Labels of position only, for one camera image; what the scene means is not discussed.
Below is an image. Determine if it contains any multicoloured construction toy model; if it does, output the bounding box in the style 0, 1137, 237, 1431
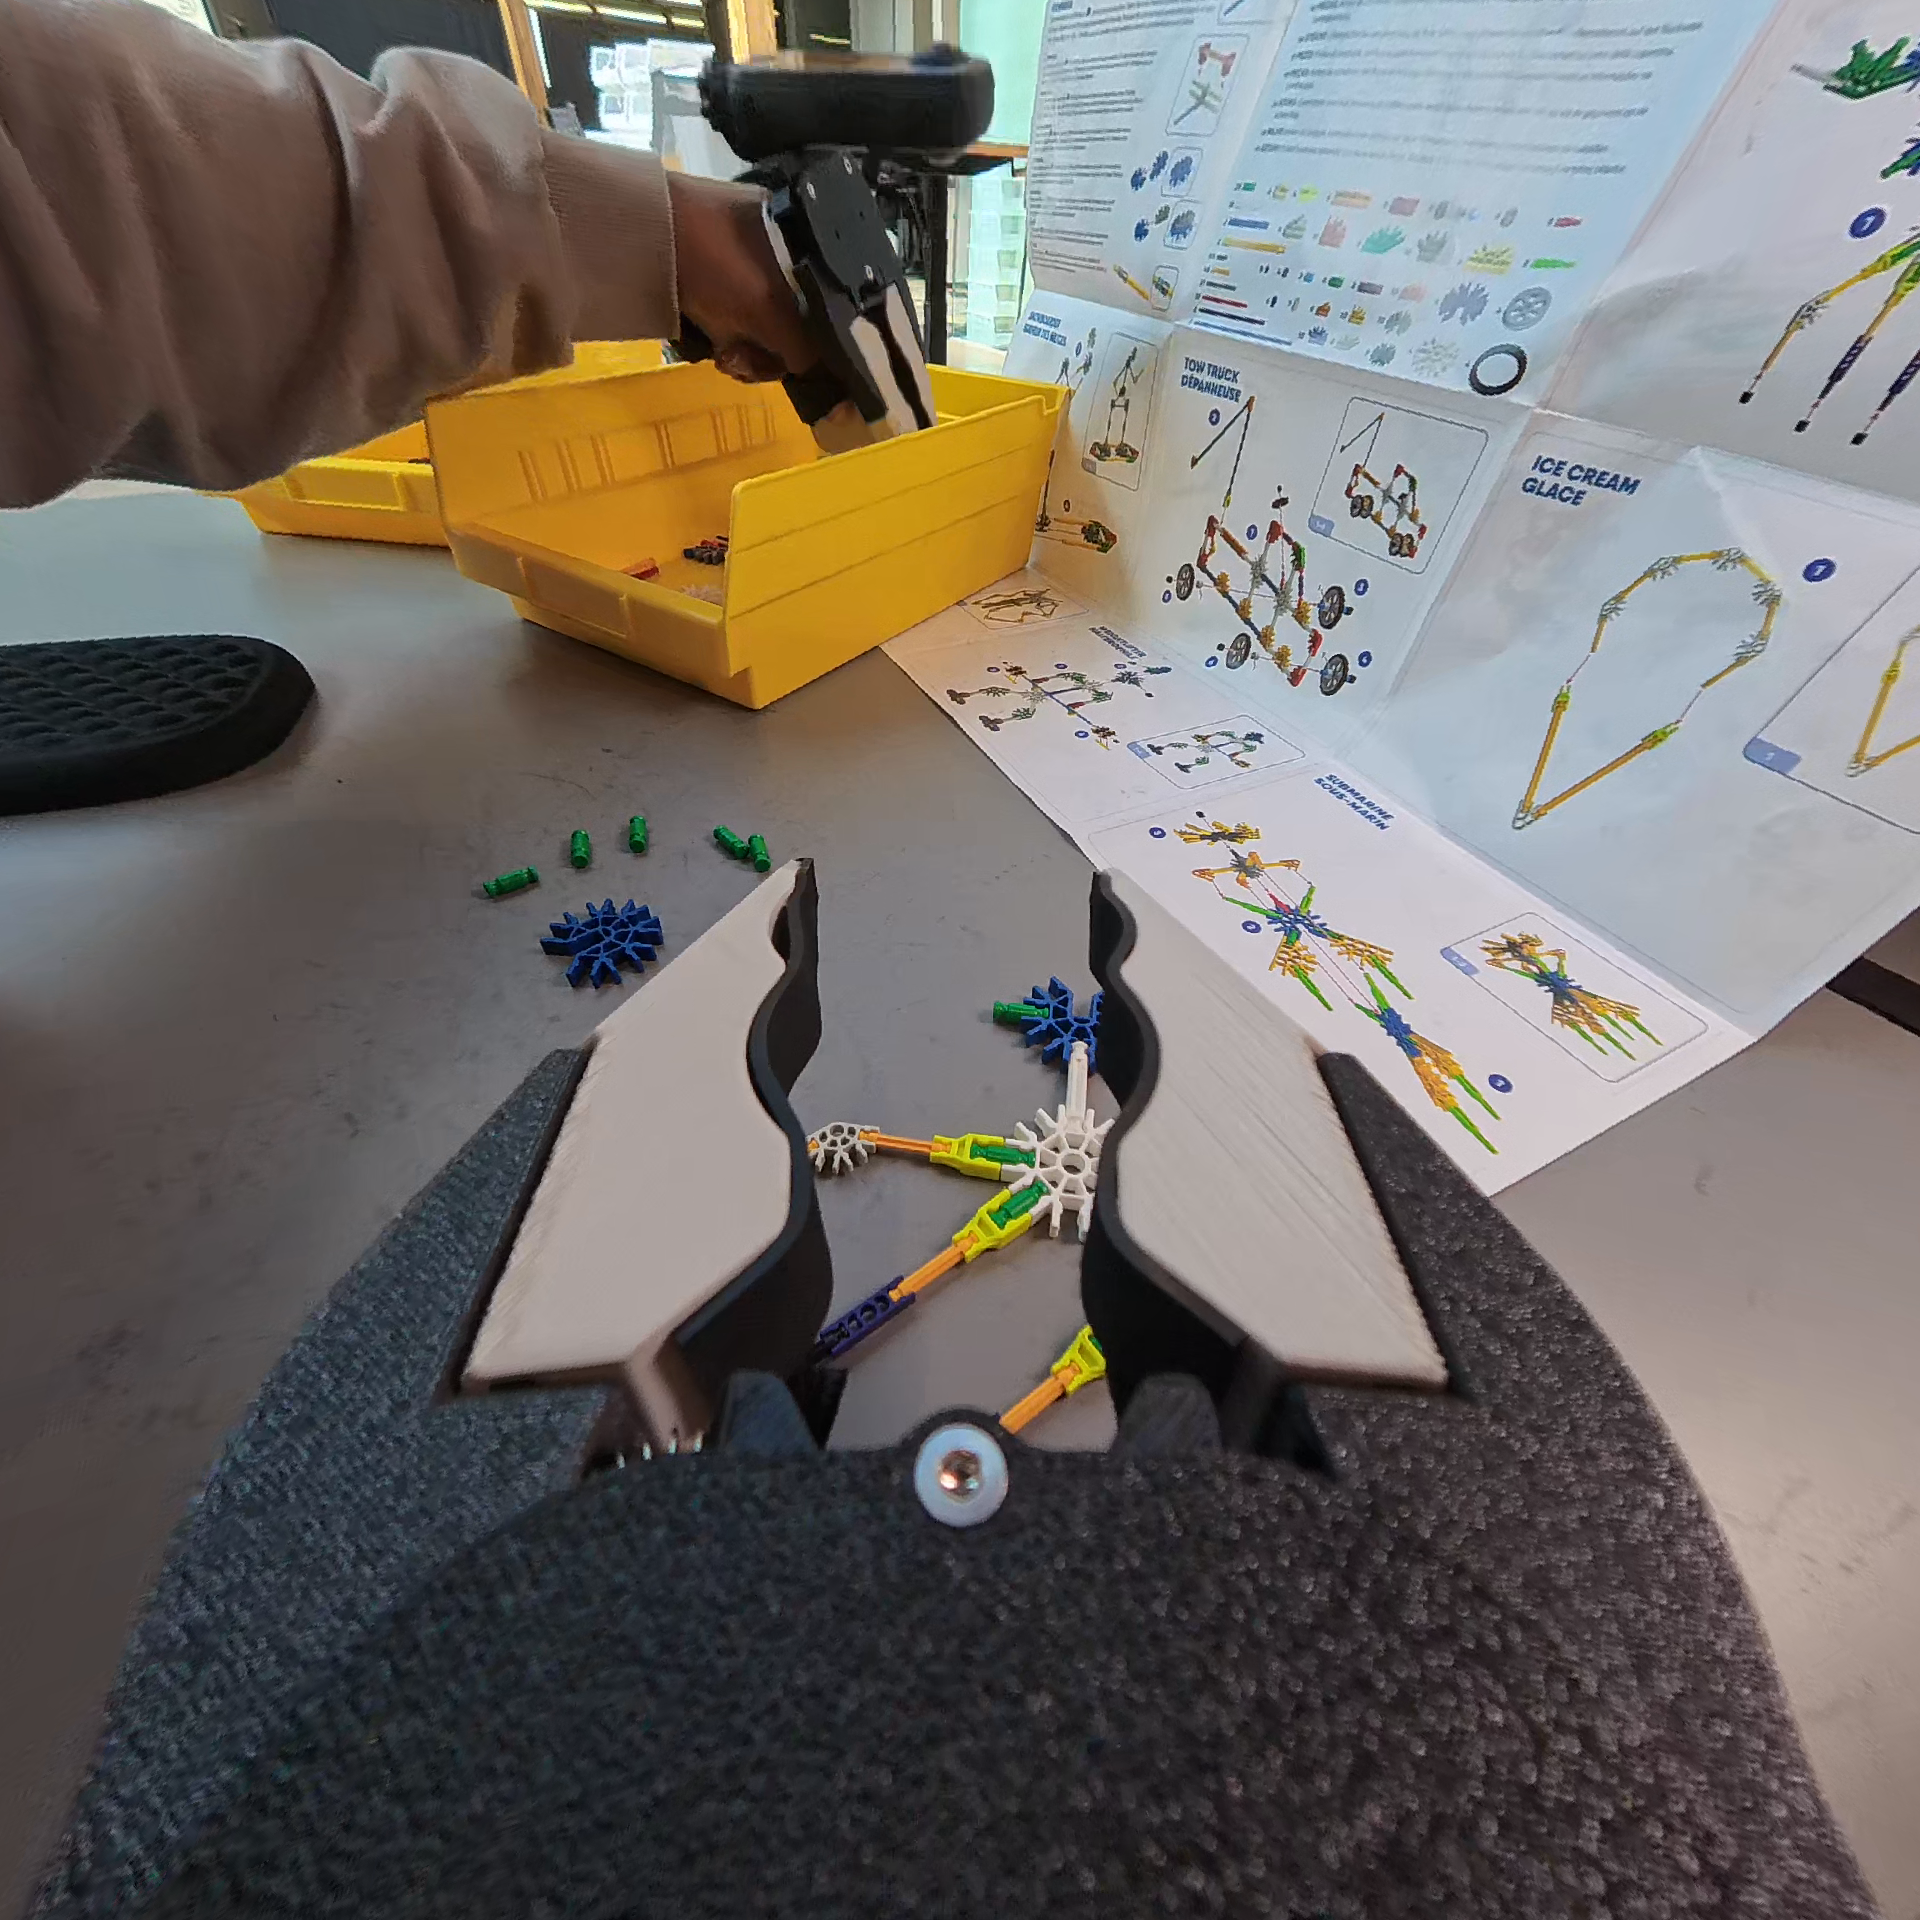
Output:
805, 1047, 1117, 1431

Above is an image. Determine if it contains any white instruction sheet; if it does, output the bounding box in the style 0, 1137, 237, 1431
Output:
882, 0, 1920, 1199

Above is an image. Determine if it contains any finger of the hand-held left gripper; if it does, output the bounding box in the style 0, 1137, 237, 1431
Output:
875, 275, 941, 431
809, 307, 901, 453

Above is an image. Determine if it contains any grey desk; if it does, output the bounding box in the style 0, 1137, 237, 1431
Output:
0, 481, 1920, 1920

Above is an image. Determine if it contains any blue snowflake connector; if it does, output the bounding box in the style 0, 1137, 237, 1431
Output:
1021, 977, 1108, 1074
543, 897, 664, 990

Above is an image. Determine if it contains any pile of toy pieces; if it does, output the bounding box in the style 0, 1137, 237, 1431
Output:
623, 533, 737, 612

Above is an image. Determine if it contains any yellow plastic bin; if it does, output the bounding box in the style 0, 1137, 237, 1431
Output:
422, 361, 1071, 711
225, 339, 668, 551

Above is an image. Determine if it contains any wooden table with black legs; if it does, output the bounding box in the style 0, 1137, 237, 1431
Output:
882, 133, 1038, 369

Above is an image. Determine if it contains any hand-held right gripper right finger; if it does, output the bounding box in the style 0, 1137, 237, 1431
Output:
1074, 867, 1446, 1457

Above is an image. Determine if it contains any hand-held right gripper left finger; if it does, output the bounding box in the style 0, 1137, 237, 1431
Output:
461, 855, 837, 1445

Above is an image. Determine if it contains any person's left hand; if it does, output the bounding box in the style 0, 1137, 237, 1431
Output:
664, 168, 818, 385

